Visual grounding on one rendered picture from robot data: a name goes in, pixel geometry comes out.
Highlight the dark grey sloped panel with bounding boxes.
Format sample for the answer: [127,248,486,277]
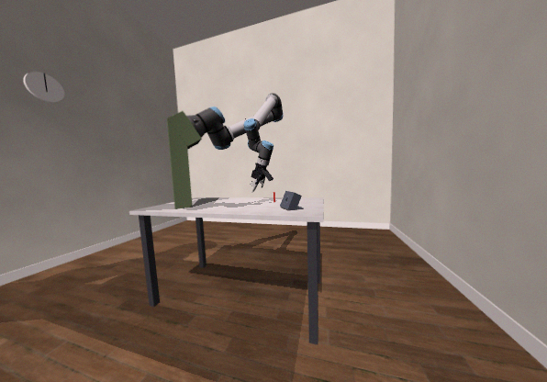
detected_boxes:
[280,191,304,210]

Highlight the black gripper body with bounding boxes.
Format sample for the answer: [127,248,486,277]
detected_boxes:
[251,163,267,181]

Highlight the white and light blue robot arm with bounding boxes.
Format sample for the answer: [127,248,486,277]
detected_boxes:
[187,93,283,166]

